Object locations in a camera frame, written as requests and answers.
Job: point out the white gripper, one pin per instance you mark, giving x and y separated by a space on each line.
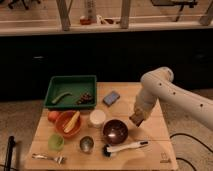
143 108

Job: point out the wooden black felt eraser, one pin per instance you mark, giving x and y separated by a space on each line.
137 119

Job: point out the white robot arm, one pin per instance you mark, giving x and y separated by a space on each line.
157 84

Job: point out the orange bowl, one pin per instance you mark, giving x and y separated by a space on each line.
61 122

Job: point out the blue sponge block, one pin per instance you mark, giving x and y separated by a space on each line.
111 98

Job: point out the white round cup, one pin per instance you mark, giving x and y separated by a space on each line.
97 118

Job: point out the white black dish brush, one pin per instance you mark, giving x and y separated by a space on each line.
109 150

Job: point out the brown grape bunch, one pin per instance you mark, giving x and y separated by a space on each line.
85 98

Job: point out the small steel cup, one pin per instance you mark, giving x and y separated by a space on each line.
86 144

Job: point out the green plastic tray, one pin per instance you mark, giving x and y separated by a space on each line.
77 85

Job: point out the yellow corn cob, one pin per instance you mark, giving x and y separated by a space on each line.
71 124

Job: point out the green bean pod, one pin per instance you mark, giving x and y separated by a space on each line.
59 97

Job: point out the orange tomato fruit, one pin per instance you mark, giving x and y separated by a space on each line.
53 115

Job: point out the green plastic cup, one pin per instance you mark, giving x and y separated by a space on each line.
56 142

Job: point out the silver fork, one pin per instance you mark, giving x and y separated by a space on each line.
59 160

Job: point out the red object on shelf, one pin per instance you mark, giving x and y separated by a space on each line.
84 21

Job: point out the black pole at left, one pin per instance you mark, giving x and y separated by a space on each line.
9 153

